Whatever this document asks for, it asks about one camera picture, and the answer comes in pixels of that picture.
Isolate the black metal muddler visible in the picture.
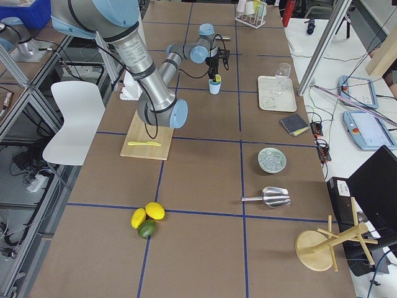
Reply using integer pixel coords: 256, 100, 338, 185
215, 35, 231, 41

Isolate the green lime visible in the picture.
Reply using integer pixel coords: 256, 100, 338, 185
138, 220, 156, 238

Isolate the yellow cup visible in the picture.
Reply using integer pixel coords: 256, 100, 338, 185
253, 0, 261, 12

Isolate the mint green cup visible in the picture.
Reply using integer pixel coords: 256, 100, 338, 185
258, 2, 267, 18

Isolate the white cup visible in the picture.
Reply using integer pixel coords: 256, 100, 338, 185
236, 0, 255, 15

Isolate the far blue teach pendant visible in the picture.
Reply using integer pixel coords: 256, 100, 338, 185
339, 75, 379, 109

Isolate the clear wine glass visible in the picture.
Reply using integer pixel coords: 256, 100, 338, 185
273, 63, 291, 95

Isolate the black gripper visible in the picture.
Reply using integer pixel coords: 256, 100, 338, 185
205, 48, 230, 81

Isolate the red cylinder bottle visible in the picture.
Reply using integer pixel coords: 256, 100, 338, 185
282, 0, 295, 28

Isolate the blue teach pendant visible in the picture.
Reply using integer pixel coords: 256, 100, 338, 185
342, 111, 396, 151
339, 75, 379, 109

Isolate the black laptop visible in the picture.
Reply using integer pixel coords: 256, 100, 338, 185
347, 145, 396, 250

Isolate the aluminium frame post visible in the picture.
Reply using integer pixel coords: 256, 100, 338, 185
297, 0, 352, 96

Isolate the yellow plastic knife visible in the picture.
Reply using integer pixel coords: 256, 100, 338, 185
127, 141, 162, 147

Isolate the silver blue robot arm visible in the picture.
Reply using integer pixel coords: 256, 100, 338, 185
51, 0, 230, 129

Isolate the light blue cup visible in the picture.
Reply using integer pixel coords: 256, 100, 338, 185
208, 79, 221, 95

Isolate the white chair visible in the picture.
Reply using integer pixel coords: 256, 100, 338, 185
43, 81, 105, 166

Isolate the wooden mug tree stand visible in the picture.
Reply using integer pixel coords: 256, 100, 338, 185
295, 197, 378, 272

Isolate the green bowl of ice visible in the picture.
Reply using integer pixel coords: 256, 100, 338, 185
257, 147, 287, 174

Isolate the metal ice scoop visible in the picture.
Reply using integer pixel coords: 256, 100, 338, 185
241, 186, 292, 209

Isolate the wooden cutting board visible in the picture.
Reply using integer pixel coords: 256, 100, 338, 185
120, 112, 174, 160

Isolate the near blue teach pendant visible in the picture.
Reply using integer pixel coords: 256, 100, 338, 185
342, 111, 396, 151

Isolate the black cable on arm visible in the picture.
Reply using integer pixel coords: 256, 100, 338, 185
92, 34, 230, 140

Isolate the white wire cup rack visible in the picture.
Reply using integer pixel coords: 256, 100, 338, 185
235, 10, 266, 29

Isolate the cream bear tray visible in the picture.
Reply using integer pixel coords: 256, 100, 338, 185
257, 76, 297, 112

